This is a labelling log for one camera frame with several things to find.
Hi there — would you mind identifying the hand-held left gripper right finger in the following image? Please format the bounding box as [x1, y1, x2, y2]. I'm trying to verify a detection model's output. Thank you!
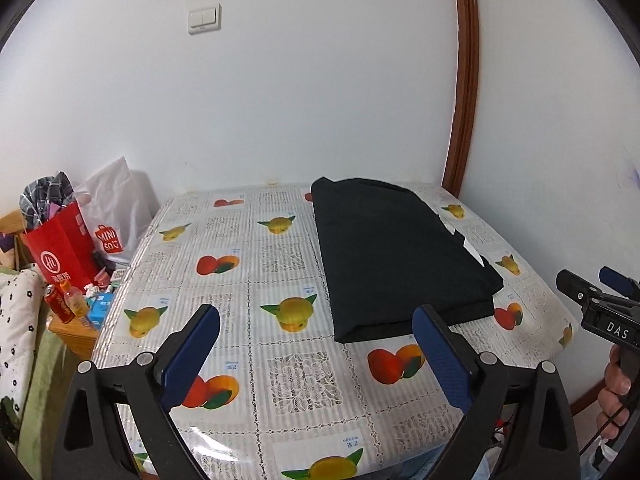
[412, 304, 583, 480]

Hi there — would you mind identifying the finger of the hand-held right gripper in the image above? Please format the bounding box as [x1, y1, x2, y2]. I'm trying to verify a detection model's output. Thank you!
[556, 269, 601, 307]
[598, 266, 640, 306]

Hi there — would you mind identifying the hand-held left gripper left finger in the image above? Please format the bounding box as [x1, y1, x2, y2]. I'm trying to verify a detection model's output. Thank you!
[51, 303, 222, 480]

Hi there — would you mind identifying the black white blue jacket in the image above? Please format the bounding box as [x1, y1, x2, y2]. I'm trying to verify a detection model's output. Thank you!
[311, 176, 504, 345]

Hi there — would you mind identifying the person's right hand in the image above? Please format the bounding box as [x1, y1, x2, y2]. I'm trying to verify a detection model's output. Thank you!
[597, 357, 633, 428]

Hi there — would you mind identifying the brown wooden baseboard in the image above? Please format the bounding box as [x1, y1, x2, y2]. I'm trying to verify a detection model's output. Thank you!
[570, 392, 603, 418]

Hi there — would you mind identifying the fruit print lace tablecloth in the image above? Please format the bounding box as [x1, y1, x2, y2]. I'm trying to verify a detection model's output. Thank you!
[89, 181, 577, 480]

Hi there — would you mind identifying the blue box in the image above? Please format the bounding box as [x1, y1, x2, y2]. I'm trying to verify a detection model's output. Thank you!
[87, 292, 117, 328]

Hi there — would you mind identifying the wooden nightstand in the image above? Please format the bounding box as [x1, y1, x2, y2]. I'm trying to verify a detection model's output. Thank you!
[47, 312, 103, 361]

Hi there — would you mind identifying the orange drink bottle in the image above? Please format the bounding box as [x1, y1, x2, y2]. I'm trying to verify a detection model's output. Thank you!
[59, 281, 91, 323]

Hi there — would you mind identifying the red drink can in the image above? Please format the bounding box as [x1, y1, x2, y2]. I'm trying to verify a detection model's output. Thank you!
[44, 284, 73, 322]

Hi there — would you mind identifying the green blanket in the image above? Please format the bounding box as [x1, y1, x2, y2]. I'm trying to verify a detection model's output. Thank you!
[17, 325, 81, 456]

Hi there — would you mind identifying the red paper bag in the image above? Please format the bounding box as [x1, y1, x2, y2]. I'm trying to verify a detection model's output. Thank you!
[21, 201, 101, 291]

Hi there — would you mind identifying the white plastic bag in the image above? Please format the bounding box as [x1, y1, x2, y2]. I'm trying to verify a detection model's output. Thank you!
[75, 156, 153, 266]

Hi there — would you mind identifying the white floral quilt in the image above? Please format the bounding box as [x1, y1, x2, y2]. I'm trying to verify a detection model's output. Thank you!
[0, 270, 48, 441]

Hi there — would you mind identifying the grey plaid cloth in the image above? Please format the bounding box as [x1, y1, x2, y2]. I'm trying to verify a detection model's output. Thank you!
[19, 171, 76, 233]

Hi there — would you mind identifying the wooden headboard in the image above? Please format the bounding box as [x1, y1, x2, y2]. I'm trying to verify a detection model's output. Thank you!
[0, 210, 26, 271]

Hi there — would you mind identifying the black cable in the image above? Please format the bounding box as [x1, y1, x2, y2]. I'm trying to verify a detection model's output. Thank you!
[580, 395, 633, 456]

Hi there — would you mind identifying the brown wooden door frame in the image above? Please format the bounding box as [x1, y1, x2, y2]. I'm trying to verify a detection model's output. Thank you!
[441, 0, 481, 196]

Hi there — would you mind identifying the white light switch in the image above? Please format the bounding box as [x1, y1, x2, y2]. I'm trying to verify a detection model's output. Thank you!
[188, 4, 222, 36]

